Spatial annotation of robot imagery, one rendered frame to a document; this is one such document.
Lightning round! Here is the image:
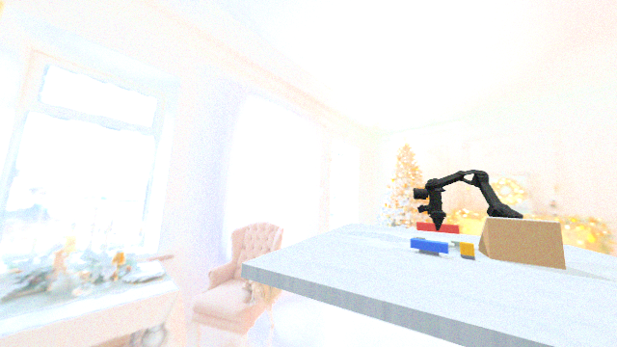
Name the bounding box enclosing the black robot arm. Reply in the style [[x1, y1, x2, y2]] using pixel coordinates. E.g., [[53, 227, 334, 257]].
[[413, 170, 523, 219]]

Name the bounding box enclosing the blue rectangular block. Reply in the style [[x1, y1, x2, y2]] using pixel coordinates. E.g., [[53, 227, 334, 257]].
[[410, 238, 448, 254]]

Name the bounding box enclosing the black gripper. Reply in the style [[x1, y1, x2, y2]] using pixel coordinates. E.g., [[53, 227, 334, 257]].
[[427, 200, 446, 230]]

